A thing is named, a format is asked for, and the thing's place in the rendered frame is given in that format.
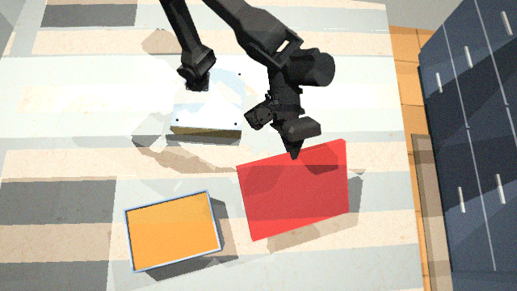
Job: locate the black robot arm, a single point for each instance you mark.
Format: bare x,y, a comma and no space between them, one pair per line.
260,34

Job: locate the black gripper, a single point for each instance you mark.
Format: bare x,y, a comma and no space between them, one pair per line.
292,129

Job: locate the red rectangular lid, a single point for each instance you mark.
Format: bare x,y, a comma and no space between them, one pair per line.
281,194

